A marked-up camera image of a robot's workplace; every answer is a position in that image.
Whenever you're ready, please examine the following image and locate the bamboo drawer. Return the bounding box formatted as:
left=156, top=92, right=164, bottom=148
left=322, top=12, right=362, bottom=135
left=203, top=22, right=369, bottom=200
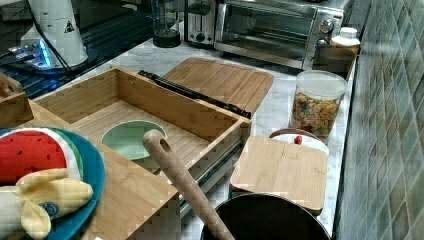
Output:
left=35, top=67, right=250, bottom=182

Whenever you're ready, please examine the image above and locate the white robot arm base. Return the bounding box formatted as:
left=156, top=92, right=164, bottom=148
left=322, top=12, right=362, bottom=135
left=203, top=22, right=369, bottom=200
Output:
left=8, top=0, right=89, bottom=73

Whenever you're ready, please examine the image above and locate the large bamboo cutting board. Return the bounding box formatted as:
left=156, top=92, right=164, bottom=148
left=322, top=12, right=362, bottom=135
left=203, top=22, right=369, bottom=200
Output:
left=164, top=57, right=274, bottom=114

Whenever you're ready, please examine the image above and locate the small bamboo cutting board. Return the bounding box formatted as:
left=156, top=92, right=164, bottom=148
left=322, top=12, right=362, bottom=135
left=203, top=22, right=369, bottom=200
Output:
left=230, top=136, right=329, bottom=216

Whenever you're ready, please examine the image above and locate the light green bowl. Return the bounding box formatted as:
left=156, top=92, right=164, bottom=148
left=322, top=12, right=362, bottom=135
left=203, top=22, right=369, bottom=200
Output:
left=101, top=120, right=167, bottom=160

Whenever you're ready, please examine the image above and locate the white dish with red knob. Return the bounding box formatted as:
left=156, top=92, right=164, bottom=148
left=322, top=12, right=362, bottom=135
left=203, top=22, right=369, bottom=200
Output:
left=269, top=128, right=329, bottom=155

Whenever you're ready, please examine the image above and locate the silver toaster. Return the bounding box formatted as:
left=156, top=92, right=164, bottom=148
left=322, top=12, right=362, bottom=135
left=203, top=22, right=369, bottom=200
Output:
left=184, top=0, right=216, bottom=48

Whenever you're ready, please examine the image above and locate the black round pot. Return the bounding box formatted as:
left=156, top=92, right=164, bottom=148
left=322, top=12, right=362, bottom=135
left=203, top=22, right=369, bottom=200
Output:
left=216, top=194, right=331, bottom=240

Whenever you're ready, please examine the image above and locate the clear jar of pasta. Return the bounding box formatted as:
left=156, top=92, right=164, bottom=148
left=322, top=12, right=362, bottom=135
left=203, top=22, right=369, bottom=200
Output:
left=290, top=70, right=347, bottom=140

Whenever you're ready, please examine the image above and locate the glass french press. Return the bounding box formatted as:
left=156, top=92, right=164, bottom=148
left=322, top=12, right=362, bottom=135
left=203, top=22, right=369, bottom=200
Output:
left=151, top=0, right=181, bottom=48

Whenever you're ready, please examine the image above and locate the stainless toaster oven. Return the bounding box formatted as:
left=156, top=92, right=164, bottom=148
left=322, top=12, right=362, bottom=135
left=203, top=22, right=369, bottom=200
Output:
left=214, top=0, right=349, bottom=70

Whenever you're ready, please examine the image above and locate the dark wooden tray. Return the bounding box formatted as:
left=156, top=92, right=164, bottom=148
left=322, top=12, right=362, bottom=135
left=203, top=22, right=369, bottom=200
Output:
left=312, top=45, right=355, bottom=80

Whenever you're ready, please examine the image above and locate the blue plate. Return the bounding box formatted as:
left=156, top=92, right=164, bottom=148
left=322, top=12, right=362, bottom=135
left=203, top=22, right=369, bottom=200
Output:
left=16, top=128, right=105, bottom=240

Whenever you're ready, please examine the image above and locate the white lidded bottle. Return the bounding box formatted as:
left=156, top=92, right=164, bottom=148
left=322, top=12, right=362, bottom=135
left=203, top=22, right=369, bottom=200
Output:
left=331, top=27, right=360, bottom=54

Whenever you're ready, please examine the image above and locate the plush watermelon slice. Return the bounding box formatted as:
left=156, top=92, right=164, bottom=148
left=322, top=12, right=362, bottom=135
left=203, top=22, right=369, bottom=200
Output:
left=0, top=128, right=84, bottom=185

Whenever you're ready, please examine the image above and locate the wooden box at left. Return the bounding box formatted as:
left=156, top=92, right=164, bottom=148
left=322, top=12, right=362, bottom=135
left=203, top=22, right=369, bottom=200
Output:
left=0, top=74, right=33, bottom=129

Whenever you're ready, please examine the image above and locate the plush banana toy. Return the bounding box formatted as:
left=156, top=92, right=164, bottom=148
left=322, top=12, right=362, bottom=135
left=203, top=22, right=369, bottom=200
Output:
left=0, top=168, right=93, bottom=240

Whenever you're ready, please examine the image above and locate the black drawer handle bar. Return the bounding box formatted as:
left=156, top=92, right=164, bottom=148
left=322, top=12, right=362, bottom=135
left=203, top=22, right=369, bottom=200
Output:
left=138, top=70, right=252, bottom=119

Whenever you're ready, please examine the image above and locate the wooden utensil handle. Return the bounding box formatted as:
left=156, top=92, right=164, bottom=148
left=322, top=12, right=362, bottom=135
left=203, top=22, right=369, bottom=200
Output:
left=142, top=129, right=235, bottom=240

